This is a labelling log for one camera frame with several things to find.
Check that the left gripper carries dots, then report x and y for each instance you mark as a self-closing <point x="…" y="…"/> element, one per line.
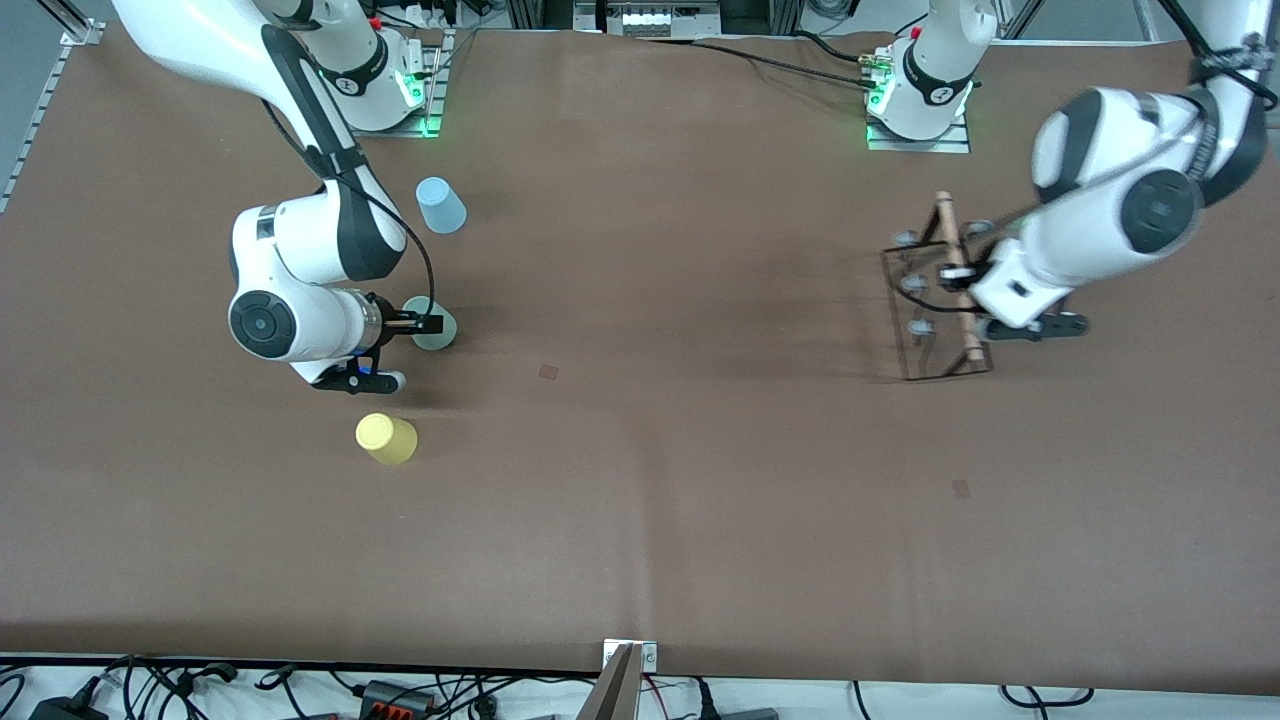
<point x="966" y="274"/>

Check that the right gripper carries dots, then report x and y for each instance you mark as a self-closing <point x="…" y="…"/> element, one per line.
<point x="392" y="321"/>

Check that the mint green plastic cup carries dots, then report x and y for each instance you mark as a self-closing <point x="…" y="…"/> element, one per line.
<point x="420" y="304"/>

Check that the yellow plastic cup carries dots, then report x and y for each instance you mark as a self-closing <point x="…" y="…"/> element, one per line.
<point x="385" y="438"/>

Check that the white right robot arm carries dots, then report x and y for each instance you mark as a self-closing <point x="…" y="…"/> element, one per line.
<point x="300" y="240"/>

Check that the light blue plastic cup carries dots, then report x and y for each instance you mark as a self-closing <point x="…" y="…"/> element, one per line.
<point x="441" y="207"/>

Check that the slanted aluminium profile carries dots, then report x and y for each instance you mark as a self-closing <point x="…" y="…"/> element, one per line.
<point x="1020" y="18"/>

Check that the thin aluminium leg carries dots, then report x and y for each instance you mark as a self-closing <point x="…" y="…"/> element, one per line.
<point x="1148" y="20"/>

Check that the brown table mat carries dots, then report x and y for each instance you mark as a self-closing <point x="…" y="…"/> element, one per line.
<point x="700" y="500"/>

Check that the black box with orange levers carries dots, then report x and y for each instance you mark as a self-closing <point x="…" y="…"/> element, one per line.
<point x="385" y="692"/>

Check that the device with white connectors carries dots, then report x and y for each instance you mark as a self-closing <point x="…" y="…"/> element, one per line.
<point x="650" y="20"/>

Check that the grey angled metal bar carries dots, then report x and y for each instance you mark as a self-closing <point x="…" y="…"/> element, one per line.
<point x="612" y="695"/>

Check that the black upright plug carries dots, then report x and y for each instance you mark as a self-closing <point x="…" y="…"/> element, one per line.
<point x="705" y="700"/>

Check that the grey flat box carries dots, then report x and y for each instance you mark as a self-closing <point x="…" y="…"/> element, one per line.
<point x="750" y="714"/>

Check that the black power adapter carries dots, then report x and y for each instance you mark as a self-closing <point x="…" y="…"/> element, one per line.
<point x="65" y="710"/>

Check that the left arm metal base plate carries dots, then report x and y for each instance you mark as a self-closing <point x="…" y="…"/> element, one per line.
<point x="950" y="143"/>

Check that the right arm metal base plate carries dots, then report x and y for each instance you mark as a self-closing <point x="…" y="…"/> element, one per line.
<point x="432" y="100"/>

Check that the aluminium frame post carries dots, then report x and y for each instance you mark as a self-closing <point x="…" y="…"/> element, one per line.
<point x="540" y="12"/>

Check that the silver metal bracket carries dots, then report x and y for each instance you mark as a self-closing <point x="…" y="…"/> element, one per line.
<point x="648" y="656"/>

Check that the aluminium side rail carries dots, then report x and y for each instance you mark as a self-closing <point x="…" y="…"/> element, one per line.
<point x="40" y="110"/>

